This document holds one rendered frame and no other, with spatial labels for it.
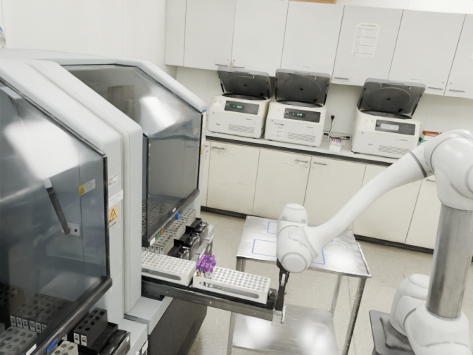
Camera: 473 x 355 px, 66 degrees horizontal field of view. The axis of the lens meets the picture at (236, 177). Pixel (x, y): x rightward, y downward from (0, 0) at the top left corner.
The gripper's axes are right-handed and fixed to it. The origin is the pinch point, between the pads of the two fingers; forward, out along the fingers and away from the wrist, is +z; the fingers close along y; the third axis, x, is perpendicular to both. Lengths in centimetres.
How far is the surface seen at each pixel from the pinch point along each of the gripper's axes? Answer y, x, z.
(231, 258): -151, -51, 80
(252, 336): -36, -12, 52
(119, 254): 25, -55, -23
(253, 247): -33.9, -17.6, -2.0
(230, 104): -234, -84, -40
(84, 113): 25, -65, -69
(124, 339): 37, -46, -1
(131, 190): 16, -55, -43
